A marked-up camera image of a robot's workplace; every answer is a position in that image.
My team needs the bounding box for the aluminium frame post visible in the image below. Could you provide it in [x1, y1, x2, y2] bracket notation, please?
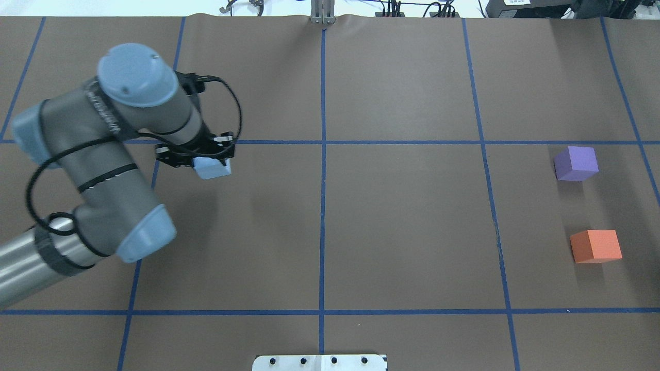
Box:
[310, 0, 336, 25]

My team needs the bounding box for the orange foam block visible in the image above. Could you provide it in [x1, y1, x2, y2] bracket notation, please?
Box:
[569, 230, 622, 264]

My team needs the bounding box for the purple foam block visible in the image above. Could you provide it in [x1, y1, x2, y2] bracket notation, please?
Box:
[552, 146, 600, 182]

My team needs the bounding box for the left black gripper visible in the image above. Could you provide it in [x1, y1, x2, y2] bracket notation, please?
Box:
[156, 131, 236, 167]

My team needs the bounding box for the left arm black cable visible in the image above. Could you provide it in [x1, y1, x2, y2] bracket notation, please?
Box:
[26, 76, 243, 257]

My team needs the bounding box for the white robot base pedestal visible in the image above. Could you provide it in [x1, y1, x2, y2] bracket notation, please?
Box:
[252, 354, 389, 370]

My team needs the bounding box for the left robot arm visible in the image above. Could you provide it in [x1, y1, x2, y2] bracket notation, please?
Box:
[2, 43, 240, 309]

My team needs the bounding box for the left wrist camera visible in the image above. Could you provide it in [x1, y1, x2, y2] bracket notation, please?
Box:
[175, 71, 220, 96]

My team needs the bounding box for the light blue foam block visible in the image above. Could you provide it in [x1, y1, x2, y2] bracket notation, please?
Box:
[192, 157, 233, 179]

